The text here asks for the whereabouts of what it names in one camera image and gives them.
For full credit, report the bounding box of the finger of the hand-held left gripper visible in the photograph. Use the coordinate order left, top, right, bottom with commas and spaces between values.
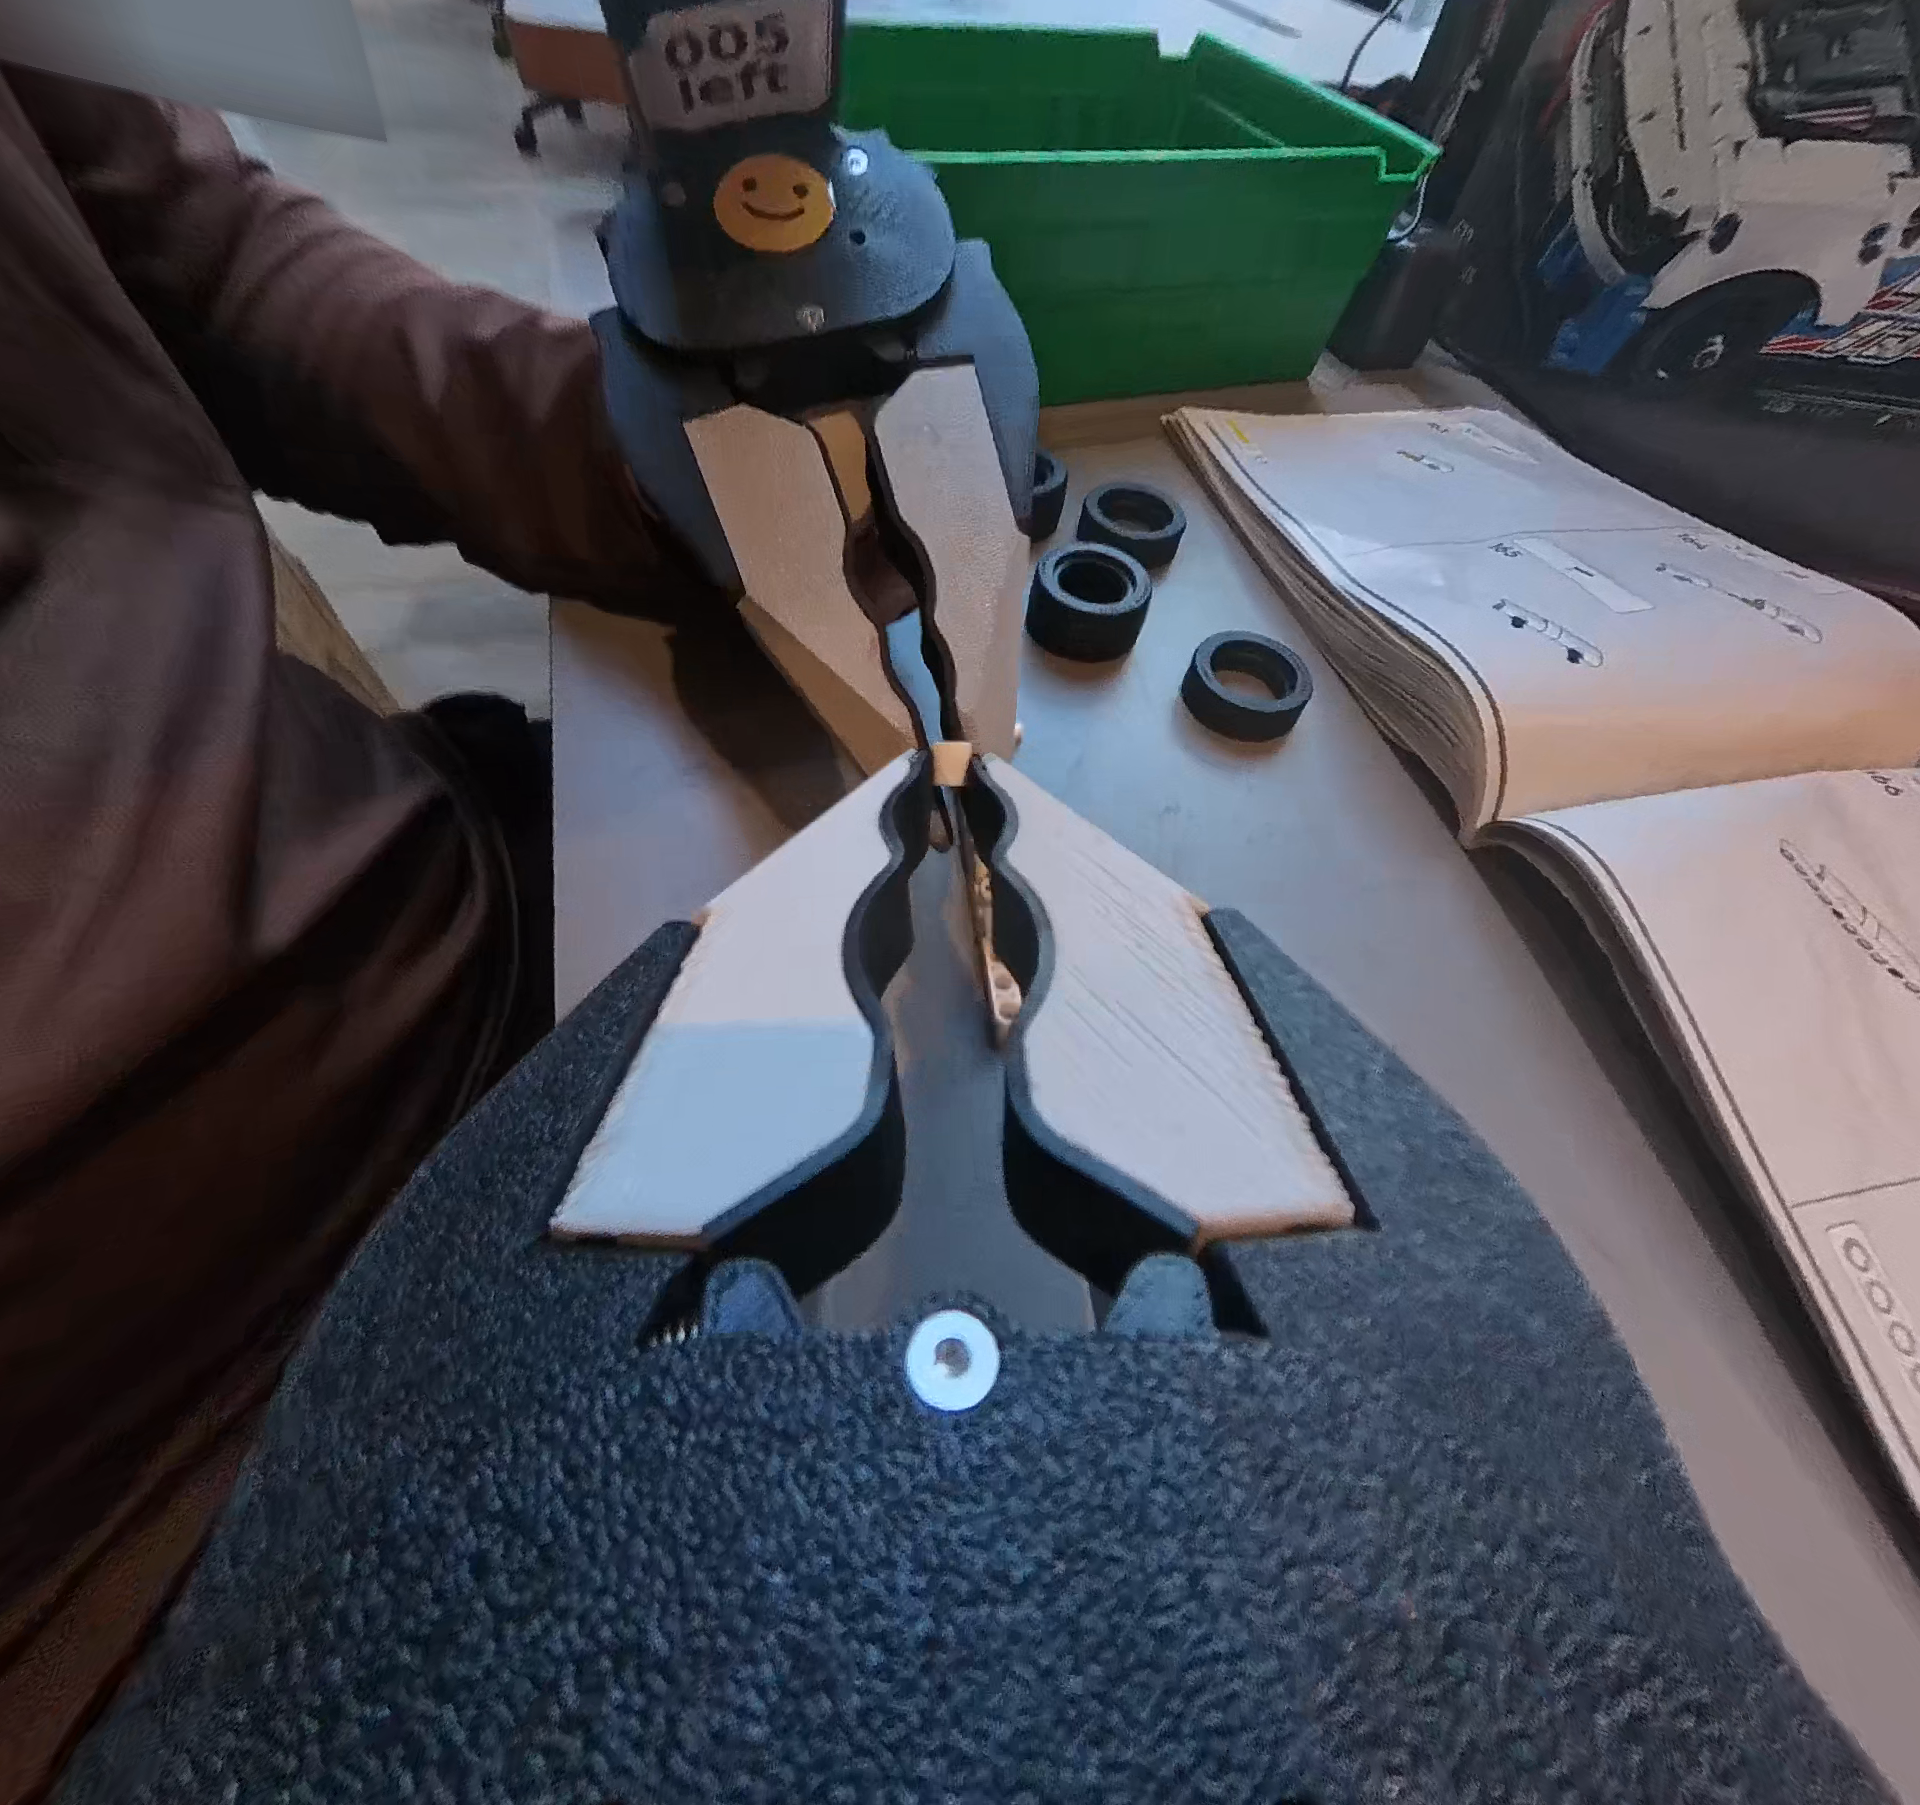
682, 407, 938, 776
864, 361, 1026, 761

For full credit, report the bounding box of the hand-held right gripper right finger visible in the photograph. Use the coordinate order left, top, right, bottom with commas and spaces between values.
968, 750, 1363, 1298

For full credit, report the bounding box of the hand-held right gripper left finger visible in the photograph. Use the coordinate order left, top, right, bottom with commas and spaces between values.
555, 750, 930, 1298

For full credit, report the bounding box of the long white toy beam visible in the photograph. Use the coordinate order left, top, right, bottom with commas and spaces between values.
955, 788, 1031, 1052

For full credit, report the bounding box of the green plastic bin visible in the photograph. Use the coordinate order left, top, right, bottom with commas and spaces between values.
840, 21, 1440, 407

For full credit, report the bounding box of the grey desk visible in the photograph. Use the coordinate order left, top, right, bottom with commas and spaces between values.
545, 354, 1920, 1805

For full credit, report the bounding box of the narrow black rubber tyre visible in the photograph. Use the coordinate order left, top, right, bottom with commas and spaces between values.
1073, 478, 1187, 566

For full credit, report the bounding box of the black office chair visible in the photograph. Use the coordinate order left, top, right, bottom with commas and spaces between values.
489, 13, 591, 156

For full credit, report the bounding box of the wooden side panel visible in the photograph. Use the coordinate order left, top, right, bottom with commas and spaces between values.
268, 539, 400, 712

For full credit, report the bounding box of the black power adapter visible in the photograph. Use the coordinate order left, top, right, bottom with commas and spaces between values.
1325, 223, 1468, 375

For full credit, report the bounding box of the person's brown shirt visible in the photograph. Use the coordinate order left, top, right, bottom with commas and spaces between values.
0, 68, 514, 1805

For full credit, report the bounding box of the open white instruction booklet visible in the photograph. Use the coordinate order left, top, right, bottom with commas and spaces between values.
1161, 402, 1920, 1509

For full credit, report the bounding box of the toy car box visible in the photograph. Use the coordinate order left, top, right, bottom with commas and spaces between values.
1412, 0, 1920, 518

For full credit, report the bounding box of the black adapter cable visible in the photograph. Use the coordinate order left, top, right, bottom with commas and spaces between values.
1337, 0, 1448, 243

